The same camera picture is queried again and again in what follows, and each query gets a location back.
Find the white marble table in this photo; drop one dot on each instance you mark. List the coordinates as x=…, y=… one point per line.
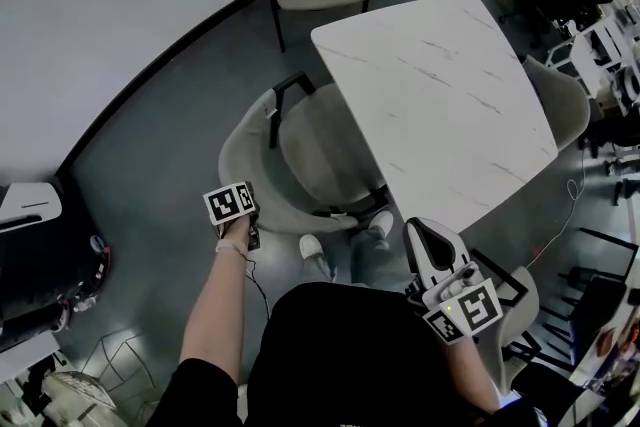
x=440, y=105

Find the black and white machine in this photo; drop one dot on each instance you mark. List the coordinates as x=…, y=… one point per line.
x=35, y=265

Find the person's left hand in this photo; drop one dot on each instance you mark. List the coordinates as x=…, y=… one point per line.
x=237, y=231

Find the person's leg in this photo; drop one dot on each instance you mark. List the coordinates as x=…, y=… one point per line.
x=369, y=255
x=317, y=269

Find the white patterned sheet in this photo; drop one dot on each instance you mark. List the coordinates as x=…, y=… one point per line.
x=80, y=390

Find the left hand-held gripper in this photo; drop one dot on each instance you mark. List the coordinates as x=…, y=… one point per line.
x=225, y=205

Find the person's white shoe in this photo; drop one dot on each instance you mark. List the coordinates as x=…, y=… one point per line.
x=311, y=246
x=381, y=222

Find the white low shelf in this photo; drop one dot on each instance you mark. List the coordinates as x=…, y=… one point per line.
x=22, y=350

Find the person's left leg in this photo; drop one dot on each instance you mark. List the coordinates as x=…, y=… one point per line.
x=317, y=269

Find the person's black shirt torso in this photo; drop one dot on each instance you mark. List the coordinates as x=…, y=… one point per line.
x=345, y=355

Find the clear plastic water bottle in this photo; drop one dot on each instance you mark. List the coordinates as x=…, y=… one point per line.
x=85, y=305

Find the person's right leg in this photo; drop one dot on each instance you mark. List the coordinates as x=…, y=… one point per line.
x=369, y=255

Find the person's left forearm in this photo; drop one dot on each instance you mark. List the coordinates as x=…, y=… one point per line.
x=215, y=310

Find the person's right forearm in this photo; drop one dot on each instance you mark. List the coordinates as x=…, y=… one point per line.
x=472, y=375

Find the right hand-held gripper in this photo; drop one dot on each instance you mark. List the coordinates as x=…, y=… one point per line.
x=472, y=310

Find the black metal chair frames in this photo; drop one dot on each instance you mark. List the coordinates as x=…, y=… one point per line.
x=590, y=300

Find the person's left white shoe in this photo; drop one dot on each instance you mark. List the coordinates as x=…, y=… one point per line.
x=311, y=246

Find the white metal rack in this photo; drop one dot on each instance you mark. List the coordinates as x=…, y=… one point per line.
x=595, y=50

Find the person's right white shoe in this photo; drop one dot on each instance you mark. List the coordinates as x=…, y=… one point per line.
x=381, y=222

